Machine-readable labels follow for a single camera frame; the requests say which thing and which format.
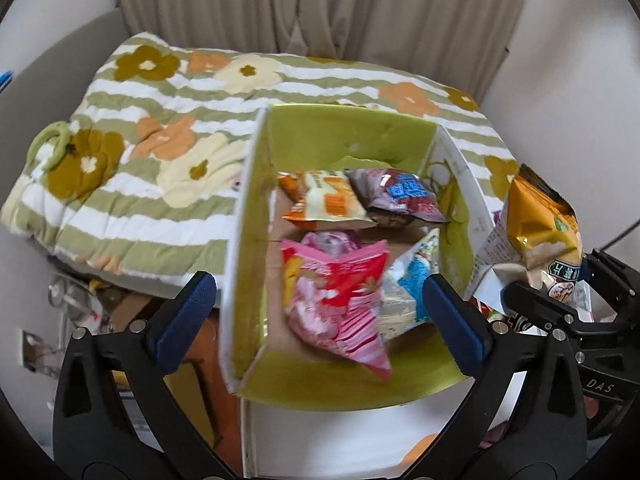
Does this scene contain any beige curtain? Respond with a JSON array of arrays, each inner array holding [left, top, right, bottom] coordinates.
[[112, 0, 534, 79]]

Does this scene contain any pink striped snack packet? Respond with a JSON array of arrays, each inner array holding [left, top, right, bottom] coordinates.
[[281, 239, 394, 382]]

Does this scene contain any grey padded headboard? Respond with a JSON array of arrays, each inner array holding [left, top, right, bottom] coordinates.
[[0, 7, 127, 201]]

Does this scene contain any striped floral blanket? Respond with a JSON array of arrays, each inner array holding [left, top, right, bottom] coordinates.
[[0, 32, 522, 282]]

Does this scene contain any maroon packet with blue label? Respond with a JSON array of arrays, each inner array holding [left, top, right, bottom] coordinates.
[[347, 167, 449, 229]]

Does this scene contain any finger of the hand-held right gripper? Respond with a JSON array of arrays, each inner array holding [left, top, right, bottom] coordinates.
[[502, 282, 599, 337], [582, 249, 640, 312]]

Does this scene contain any orange white snack packet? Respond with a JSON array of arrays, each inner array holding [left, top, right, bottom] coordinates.
[[277, 170, 379, 232]]

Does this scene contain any green cardboard box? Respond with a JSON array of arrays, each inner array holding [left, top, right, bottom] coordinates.
[[220, 102, 501, 412]]

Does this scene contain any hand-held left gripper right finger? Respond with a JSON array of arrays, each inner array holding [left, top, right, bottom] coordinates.
[[424, 274, 587, 461]]

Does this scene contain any pink white snack packet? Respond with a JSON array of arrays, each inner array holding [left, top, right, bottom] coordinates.
[[300, 230, 362, 257]]

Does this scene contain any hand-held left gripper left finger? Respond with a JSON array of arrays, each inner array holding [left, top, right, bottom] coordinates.
[[52, 270, 219, 461]]

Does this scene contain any golden yellow chip packet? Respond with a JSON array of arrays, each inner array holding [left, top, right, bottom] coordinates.
[[470, 164, 594, 311]]

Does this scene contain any white blue snack packet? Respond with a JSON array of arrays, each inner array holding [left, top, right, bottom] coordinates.
[[377, 230, 442, 344]]

